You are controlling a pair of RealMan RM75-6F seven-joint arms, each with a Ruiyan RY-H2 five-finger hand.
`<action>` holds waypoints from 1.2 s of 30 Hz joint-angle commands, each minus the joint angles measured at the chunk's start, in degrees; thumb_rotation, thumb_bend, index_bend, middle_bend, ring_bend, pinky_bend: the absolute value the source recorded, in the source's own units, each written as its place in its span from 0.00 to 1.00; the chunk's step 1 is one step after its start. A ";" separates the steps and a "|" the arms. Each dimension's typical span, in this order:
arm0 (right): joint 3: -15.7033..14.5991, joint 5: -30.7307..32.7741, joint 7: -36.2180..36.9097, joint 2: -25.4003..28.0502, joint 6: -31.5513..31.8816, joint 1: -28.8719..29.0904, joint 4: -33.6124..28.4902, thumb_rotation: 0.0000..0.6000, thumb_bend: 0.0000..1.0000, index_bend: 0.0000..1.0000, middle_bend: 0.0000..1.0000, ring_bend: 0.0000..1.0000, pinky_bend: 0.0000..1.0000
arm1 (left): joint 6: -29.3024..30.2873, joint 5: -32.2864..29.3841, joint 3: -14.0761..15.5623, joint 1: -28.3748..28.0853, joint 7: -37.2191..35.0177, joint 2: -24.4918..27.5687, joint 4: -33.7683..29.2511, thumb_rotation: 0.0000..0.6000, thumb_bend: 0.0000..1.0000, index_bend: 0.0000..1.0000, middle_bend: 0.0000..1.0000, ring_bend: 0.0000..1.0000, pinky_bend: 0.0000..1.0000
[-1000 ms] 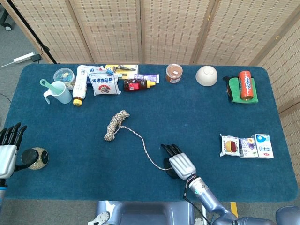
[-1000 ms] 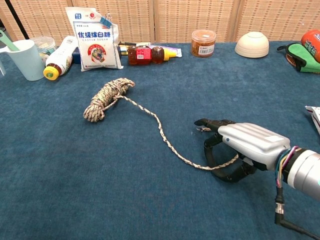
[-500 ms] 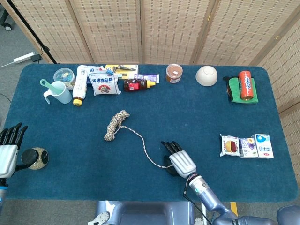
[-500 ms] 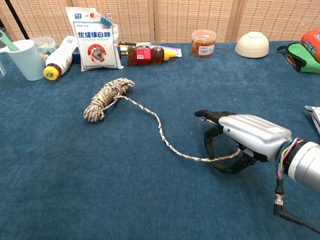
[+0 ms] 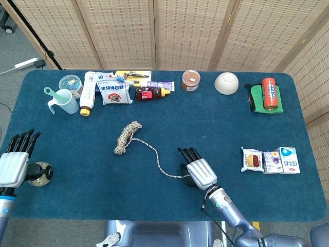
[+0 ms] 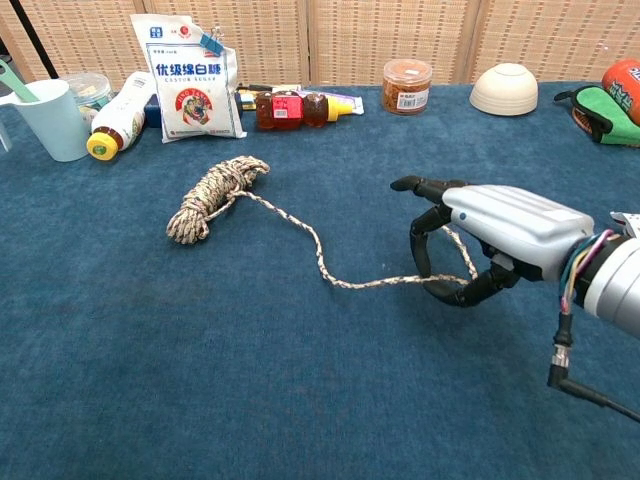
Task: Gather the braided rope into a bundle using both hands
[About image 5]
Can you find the brown black-rimmed pad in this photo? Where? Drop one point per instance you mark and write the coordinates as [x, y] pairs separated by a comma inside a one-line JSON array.
[[250, 99]]

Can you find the white bun snack packet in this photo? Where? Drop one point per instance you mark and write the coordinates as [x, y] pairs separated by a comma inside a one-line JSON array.
[[253, 160]]

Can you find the green cloth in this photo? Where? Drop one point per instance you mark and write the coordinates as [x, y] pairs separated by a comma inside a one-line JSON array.
[[257, 99]]

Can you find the pale blue plastic mug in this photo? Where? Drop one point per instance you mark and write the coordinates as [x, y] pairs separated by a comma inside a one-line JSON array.
[[68, 104]]

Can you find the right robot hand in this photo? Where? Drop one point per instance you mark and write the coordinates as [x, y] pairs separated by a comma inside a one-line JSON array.
[[201, 173]]

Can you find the white sugar bag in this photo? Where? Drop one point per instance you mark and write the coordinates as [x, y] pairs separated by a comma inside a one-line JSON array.
[[114, 94]]

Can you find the orange snack package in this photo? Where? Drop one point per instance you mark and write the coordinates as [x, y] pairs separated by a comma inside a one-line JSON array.
[[270, 94]]

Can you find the clear jar orange lid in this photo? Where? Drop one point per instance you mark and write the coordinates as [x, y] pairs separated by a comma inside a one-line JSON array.
[[191, 79]]

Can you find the black caster chair base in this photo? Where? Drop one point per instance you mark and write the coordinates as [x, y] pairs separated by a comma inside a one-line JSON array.
[[8, 31]]

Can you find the round black jar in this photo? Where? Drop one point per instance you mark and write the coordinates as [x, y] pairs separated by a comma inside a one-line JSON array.
[[48, 172]]

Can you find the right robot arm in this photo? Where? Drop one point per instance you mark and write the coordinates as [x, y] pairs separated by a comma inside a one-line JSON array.
[[226, 205]]

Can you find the black power adapter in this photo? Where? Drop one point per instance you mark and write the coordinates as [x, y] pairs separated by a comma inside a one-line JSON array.
[[39, 63]]

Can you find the blue white milk carton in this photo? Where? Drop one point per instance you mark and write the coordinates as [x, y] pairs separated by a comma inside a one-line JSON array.
[[289, 160]]

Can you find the amber honey bottle yellow cap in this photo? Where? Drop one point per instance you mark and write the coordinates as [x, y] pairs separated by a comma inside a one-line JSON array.
[[149, 93]]

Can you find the purple milk carton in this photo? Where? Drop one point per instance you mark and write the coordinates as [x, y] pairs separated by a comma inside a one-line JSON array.
[[271, 162]]

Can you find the white power strip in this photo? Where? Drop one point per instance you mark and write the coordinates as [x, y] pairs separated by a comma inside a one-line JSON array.
[[25, 63]]

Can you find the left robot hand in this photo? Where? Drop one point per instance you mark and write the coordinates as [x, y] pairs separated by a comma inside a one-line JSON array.
[[13, 167]]

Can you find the green plastic scoop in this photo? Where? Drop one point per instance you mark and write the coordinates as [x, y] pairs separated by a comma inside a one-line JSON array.
[[55, 95]]

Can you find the blue binder clip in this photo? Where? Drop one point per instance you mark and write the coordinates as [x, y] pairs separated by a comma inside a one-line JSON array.
[[120, 78]]

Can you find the purple white sachet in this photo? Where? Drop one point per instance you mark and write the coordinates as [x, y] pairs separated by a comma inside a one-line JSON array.
[[160, 85]]

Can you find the yellow blister tool pack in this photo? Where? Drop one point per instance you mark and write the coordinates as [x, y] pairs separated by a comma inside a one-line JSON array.
[[138, 74]]

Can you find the blue felt table mat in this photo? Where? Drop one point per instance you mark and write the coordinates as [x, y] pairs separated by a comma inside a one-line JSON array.
[[164, 108]]

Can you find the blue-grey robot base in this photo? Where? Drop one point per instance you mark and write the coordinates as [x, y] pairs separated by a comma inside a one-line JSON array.
[[164, 234]]

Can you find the beige upturned bowl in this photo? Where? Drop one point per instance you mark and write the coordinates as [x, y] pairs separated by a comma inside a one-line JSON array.
[[226, 83]]

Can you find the white bottle yellow cap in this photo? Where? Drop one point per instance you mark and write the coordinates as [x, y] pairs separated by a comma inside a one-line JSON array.
[[87, 95]]

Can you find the clear tub of clips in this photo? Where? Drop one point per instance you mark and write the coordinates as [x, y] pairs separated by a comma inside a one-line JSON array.
[[70, 82]]

